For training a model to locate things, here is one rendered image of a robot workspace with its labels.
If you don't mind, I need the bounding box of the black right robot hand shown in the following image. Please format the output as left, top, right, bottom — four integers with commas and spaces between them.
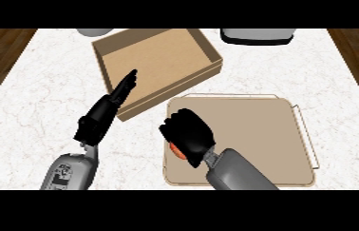
157, 107, 217, 169

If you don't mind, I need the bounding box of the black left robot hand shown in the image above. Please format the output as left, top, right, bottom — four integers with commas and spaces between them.
73, 68, 139, 147

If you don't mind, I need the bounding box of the orange squash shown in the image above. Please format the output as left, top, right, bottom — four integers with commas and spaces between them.
169, 142, 189, 161

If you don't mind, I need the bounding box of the beige tray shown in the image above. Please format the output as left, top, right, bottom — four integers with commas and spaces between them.
163, 93, 321, 188

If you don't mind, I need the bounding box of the brown cardboard box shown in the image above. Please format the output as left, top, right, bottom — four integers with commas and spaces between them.
92, 29, 225, 123

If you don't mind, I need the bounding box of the pale grey round object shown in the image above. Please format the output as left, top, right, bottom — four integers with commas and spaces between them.
76, 29, 115, 38

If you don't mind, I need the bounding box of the grey and black appliance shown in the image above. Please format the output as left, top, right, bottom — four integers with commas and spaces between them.
219, 29, 297, 47

